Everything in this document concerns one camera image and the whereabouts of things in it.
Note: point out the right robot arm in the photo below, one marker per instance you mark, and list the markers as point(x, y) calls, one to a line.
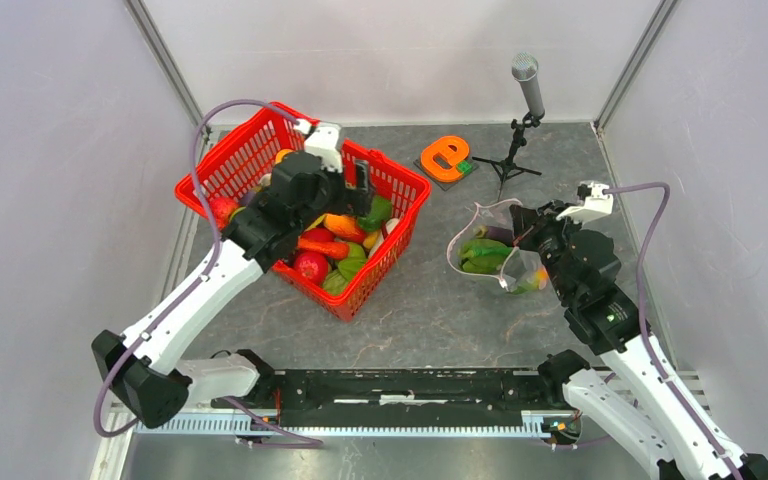
point(667, 432)

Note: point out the black microphone tripod stand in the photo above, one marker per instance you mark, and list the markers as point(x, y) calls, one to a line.
point(507, 168)

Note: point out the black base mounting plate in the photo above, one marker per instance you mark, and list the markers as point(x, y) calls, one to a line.
point(409, 398)

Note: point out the red toy apple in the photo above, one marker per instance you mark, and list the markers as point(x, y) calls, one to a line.
point(312, 266)

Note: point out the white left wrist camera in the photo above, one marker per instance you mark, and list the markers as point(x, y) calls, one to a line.
point(323, 140)

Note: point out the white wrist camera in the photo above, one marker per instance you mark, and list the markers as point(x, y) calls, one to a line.
point(594, 202)
point(323, 140)

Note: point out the orange letter e block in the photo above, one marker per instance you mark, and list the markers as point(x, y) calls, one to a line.
point(446, 161)

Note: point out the purple toy eggplant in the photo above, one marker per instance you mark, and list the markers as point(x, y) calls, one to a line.
point(495, 233)

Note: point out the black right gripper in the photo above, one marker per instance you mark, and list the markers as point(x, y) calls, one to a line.
point(530, 221)

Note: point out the clear dotted zip bag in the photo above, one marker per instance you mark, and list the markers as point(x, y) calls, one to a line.
point(517, 263)

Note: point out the green toy leafy vegetable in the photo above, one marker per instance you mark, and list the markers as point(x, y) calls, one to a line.
point(533, 280)

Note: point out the light green toy cabbage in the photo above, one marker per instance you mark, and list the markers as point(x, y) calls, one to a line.
point(345, 270)

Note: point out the green toy bell pepper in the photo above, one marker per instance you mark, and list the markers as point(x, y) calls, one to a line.
point(380, 211)

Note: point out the orange yellow round fruit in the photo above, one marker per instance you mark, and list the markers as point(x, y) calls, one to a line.
point(281, 154)

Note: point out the grey microphone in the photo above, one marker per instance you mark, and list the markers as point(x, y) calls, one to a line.
point(524, 68)

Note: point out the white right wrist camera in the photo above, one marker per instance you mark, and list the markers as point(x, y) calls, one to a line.
point(594, 202)

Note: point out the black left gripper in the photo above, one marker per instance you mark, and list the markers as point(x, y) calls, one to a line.
point(348, 202)

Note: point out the red toy pomegranate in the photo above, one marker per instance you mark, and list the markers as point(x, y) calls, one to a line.
point(318, 234)

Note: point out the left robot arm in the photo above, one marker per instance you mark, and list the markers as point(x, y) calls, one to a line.
point(143, 366)

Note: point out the red plastic shopping basket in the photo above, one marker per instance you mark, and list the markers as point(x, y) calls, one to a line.
point(239, 160)

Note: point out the red strawberry toy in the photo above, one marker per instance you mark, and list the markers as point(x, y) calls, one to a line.
point(223, 209)

